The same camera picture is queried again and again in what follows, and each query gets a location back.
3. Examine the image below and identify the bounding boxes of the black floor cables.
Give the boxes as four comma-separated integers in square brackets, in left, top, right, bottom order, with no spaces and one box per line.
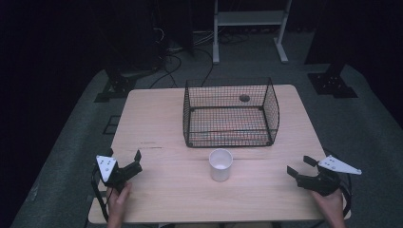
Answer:
[147,27,251,90]

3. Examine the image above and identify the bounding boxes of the black wire mesh basket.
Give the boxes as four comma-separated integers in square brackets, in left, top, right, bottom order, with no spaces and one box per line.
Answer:
[182,76,280,149]

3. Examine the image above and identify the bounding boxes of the white metal stand frame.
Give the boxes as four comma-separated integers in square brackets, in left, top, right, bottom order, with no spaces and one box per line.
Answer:
[212,0,294,65]

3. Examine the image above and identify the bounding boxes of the black stand base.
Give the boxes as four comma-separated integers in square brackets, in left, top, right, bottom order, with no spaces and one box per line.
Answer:
[306,61,359,99]
[93,61,138,104]

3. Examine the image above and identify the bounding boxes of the person's left hand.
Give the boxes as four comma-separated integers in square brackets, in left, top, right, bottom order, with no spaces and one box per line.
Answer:
[106,182,133,228]

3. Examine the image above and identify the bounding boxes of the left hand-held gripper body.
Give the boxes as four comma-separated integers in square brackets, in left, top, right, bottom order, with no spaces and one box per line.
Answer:
[95,154,144,193]

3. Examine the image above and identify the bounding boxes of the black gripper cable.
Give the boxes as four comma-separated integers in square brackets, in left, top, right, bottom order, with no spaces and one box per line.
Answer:
[90,164,110,223]

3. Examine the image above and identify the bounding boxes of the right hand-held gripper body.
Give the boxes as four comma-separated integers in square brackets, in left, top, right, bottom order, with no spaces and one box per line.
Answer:
[295,154,363,197]

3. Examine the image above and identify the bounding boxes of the white cup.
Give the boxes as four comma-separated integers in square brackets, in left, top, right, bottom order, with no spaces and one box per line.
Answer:
[208,148,234,182]

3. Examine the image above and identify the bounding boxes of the person's right hand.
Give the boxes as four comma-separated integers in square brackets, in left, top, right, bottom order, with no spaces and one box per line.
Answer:
[309,188,347,228]

